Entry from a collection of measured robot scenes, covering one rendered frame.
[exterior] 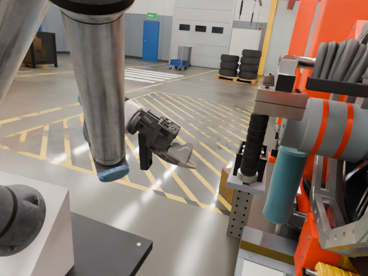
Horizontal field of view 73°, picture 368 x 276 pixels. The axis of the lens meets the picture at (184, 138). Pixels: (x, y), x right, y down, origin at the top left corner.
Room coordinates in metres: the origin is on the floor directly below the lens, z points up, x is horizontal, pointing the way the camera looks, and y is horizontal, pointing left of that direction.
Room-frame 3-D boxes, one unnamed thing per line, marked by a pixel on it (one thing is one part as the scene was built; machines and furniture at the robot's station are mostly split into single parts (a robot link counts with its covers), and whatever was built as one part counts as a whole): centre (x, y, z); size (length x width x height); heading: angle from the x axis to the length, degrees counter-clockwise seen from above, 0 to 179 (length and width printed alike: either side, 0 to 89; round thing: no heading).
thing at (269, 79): (0.81, -0.28, 0.93); 0.09 x 0.05 x 0.05; 73
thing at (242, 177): (0.49, -0.15, 0.83); 0.04 x 0.04 x 0.16
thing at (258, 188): (1.18, -0.36, 0.44); 0.43 x 0.17 x 0.03; 163
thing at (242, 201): (1.21, -0.37, 0.21); 0.10 x 0.10 x 0.42; 73
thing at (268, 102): (0.48, -0.18, 0.93); 0.09 x 0.05 x 0.05; 73
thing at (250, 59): (9.12, -1.66, 0.55); 1.40 x 0.80 x 1.09; 70
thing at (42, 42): (7.51, 4.79, 0.49); 1.27 x 0.88 x 0.97; 72
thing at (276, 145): (2.18, -0.86, 0.30); 0.09 x 0.05 x 0.50; 163
